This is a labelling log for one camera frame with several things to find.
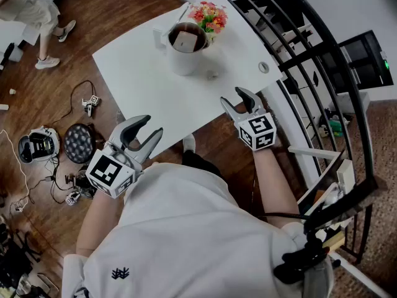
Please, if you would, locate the round black dimpled disc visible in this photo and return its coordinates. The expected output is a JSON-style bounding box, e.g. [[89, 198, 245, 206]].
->
[[63, 123, 96, 165]]

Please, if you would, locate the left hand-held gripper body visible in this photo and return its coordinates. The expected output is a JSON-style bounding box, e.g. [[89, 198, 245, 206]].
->
[[85, 120, 145, 200]]

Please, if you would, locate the black cable at waist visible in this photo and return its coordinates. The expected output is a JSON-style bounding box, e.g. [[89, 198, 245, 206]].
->
[[256, 212, 311, 222]]

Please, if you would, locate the small gripper with marker block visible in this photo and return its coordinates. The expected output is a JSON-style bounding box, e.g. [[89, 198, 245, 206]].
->
[[65, 191, 82, 206], [81, 94, 102, 118]]

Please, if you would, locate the white plastic tray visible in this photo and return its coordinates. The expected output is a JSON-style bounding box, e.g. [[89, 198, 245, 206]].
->
[[297, 158, 356, 217]]

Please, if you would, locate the person's white shirt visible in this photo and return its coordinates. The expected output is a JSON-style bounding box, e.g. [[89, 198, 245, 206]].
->
[[61, 162, 334, 298]]

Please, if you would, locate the white pitcher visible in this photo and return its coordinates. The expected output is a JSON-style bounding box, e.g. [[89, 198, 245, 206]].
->
[[152, 1, 212, 77]]

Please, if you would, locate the white rectangular box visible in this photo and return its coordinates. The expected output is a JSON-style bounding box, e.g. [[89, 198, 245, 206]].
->
[[337, 158, 355, 188]]

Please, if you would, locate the white floor cable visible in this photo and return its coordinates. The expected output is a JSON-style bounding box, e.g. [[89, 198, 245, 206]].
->
[[0, 129, 35, 213]]

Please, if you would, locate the person's white shoe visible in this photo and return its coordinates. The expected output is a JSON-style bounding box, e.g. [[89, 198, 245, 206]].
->
[[182, 133, 197, 153]]

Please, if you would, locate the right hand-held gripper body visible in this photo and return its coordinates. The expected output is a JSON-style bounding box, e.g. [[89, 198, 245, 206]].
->
[[230, 105, 277, 152]]

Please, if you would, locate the red and yellow flower bouquet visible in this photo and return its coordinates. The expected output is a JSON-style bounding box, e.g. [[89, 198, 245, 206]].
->
[[187, 1, 229, 40]]

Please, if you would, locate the white paper piece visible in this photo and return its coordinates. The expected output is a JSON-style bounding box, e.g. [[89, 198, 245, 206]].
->
[[172, 31, 199, 53]]

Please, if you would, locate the black folding stand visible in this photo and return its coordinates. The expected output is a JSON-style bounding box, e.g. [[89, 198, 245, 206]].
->
[[0, 222, 43, 298]]

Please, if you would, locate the black floor cable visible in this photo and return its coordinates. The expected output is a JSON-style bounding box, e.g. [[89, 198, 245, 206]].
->
[[51, 79, 97, 127]]

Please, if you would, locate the person's right forearm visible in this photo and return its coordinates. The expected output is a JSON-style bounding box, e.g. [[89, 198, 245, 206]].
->
[[252, 148, 301, 229]]

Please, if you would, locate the person's black trouser leg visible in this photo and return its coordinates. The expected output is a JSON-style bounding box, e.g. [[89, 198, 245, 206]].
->
[[181, 150, 225, 180]]

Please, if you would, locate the white and black headset case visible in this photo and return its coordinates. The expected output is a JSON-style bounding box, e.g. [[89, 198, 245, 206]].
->
[[17, 125, 61, 166]]

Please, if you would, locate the black metal railing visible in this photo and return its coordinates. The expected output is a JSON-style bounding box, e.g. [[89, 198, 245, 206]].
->
[[182, 0, 378, 264]]

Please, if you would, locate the person's left forearm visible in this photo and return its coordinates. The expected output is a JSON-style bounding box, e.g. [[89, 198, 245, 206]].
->
[[76, 190, 125, 258]]

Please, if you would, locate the black monitor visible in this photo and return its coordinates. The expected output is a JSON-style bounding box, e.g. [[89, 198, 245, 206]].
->
[[321, 29, 395, 94]]

